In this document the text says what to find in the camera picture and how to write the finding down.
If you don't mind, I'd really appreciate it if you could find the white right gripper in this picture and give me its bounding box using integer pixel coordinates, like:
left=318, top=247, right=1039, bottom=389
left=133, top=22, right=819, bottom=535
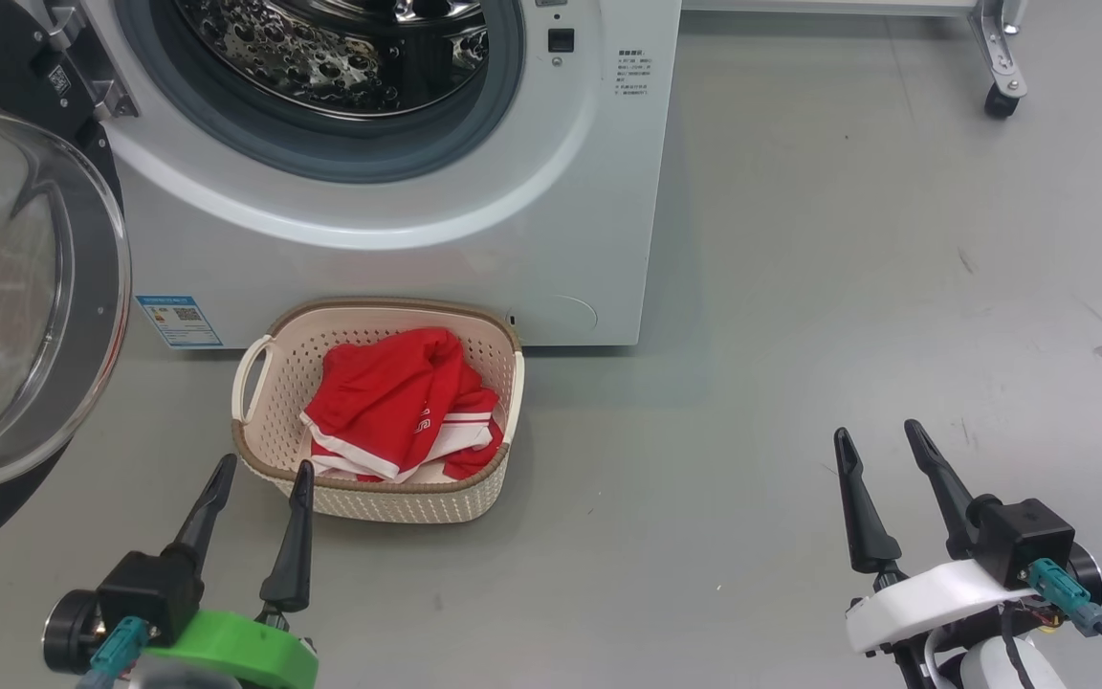
left=833, top=418, right=1040, bottom=656

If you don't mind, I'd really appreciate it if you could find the blue energy label sticker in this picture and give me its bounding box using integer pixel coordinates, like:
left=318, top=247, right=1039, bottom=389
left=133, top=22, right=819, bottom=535
left=135, top=294, right=225, bottom=350

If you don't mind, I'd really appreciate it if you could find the red garment with white hem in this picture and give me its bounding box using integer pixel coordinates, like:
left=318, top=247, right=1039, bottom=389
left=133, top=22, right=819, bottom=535
left=300, top=327, right=499, bottom=479

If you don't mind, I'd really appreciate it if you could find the right teal connector black cable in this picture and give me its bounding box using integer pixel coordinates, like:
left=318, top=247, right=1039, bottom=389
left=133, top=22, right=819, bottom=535
left=1027, top=558, right=1102, bottom=680

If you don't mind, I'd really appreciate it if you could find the black cylindrical right gripper motor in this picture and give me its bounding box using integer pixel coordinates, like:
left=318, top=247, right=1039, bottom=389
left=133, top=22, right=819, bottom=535
left=1068, top=544, right=1102, bottom=606

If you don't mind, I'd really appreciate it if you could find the stainless steel washing machine drum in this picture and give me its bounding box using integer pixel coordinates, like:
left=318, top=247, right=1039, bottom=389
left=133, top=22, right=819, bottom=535
left=173, top=0, right=493, bottom=121

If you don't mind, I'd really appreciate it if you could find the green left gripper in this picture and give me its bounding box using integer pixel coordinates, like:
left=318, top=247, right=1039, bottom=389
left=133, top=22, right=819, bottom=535
left=144, top=454, right=320, bottom=689

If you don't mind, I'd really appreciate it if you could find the black cylindrical left gripper motor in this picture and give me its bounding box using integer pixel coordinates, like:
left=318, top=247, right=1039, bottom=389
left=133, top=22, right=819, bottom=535
left=42, top=589, right=104, bottom=676

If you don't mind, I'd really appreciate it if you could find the cream perforated laundry basket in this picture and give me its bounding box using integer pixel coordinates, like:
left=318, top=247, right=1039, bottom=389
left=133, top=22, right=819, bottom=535
left=231, top=297, right=525, bottom=525

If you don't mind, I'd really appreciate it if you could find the grey partition frame with caster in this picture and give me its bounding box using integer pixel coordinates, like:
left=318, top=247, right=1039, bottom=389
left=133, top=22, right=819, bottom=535
left=967, top=0, right=1030, bottom=121

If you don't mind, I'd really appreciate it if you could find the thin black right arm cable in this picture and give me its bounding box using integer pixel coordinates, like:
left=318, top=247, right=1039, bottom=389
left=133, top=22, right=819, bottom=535
left=996, top=603, right=1040, bottom=689

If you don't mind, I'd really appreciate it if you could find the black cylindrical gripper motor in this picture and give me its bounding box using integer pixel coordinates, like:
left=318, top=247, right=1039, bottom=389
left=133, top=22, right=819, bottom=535
left=42, top=589, right=104, bottom=676
left=1068, top=544, right=1102, bottom=606

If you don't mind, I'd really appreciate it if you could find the left teal connector black cable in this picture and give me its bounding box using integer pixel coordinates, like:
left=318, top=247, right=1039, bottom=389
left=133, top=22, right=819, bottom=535
left=73, top=615, right=150, bottom=689

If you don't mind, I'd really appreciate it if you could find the teal connector black cable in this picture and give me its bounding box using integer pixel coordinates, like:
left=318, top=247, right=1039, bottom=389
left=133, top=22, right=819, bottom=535
left=73, top=615, right=150, bottom=689
left=1027, top=558, right=1102, bottom=680

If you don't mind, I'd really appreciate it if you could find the white front-load washing machine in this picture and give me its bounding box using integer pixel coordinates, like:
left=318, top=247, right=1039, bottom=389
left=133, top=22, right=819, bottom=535
left=82, top=0, right=683, bottom=350

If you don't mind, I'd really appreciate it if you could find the washing machine round door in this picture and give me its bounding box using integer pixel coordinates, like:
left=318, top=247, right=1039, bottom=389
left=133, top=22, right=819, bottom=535
left=0, top=0, right=136, bottom=575

